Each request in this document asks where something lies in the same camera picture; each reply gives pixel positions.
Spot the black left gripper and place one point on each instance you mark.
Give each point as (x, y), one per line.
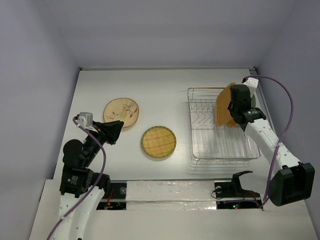
(111, 130)

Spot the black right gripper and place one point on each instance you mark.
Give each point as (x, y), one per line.
(236, 115)

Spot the small orange woven plate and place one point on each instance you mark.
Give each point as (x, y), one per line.
(231, 123)

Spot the large orange woven plate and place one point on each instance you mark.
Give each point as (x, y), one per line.
(222, 114)

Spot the beige leaf pattern plate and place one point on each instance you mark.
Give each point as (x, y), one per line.
(122, 109)

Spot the green rim woven plate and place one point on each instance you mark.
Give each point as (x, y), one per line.
(158, 142)

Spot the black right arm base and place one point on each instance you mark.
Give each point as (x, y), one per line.
(231, 188)

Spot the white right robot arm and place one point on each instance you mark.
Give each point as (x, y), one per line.
(289, 180)

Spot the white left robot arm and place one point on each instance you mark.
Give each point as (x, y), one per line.
(81, 189)

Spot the green flower pattern plate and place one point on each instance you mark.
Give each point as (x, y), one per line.
(253, 101)

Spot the white foam front panel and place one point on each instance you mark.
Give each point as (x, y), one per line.
(170, 195)

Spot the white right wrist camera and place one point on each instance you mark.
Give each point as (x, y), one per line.
(251, 83)

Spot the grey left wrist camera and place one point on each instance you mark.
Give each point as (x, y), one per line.
(85, 120)

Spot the metal wire dish rack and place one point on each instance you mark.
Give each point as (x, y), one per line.
(209, 141)

